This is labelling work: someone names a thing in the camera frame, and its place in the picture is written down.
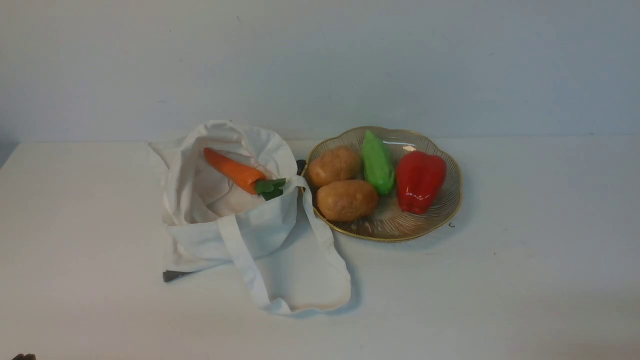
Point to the orange toy carrot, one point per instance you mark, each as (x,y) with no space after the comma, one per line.
(249,179)

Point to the white cloth tote bag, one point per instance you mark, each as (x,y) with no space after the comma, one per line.
(212,222)

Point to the upper brown potato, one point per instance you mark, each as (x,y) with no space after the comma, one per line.
(337,164)

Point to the brown potato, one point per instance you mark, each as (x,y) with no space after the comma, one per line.
(337,164)
(347,200)

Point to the lower brown potato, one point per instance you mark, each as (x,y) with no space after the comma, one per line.
(347,200)

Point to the green toy vegetable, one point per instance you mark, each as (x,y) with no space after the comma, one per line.
(378,164)

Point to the gold-rimmed glass plate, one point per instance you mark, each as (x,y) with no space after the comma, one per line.
(389,224)

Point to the red bell pepper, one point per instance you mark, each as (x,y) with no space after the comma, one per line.
(420,177)

